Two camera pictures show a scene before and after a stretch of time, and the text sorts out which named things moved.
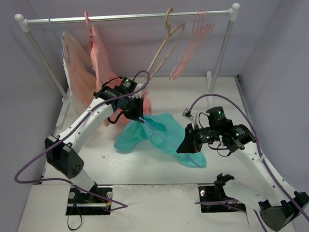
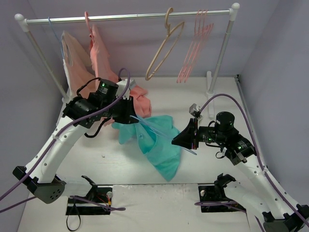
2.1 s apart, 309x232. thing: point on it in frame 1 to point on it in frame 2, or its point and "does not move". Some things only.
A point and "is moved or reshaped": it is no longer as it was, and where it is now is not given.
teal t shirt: [160, 132] is moved or reshaped
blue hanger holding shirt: [59, 39] does not move
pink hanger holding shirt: [87, 18] does not move
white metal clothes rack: [232, 13] does not move
